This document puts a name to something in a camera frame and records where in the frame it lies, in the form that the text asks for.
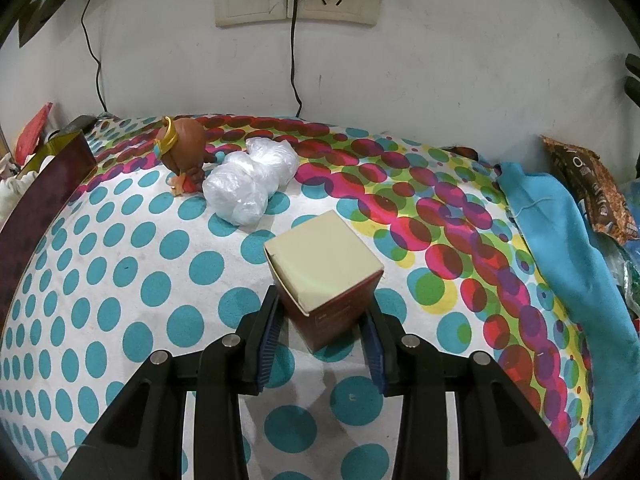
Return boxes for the dark red cream-top box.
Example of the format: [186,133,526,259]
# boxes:
[262,209,386,356]

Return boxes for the thin black cable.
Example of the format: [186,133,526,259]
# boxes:
[79,0,109,114]

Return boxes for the white plastic bag bundle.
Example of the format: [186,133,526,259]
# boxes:
[202,136,300,226]

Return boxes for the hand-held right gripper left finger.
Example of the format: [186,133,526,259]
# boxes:
[60,284,281,480]

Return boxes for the clear plastic bag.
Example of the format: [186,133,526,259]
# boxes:
[599,230,640,312]

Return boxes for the polka dot bed sheet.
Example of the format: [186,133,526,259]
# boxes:
[0,114,601,480]

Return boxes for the dark grey object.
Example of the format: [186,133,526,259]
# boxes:
[52,114,96,139]

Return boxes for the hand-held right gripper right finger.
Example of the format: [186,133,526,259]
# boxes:
[361,304,584,480]

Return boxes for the brown snack packet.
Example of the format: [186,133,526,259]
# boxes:
[539,135,640,241]

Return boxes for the dark cloth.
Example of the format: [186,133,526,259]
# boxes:
[444,145,494,164]

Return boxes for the blue cloth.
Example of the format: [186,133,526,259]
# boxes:
[497,161,634,476]

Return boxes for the black adapter cable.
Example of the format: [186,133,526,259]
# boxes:
[288,0,304,119]

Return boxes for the brown toy figurine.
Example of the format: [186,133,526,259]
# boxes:
[158,116,216,196]

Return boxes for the red packet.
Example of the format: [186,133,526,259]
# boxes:
[14,102,54,161]

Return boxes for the dark red storage box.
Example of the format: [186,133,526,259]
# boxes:
[0,129,99,306]

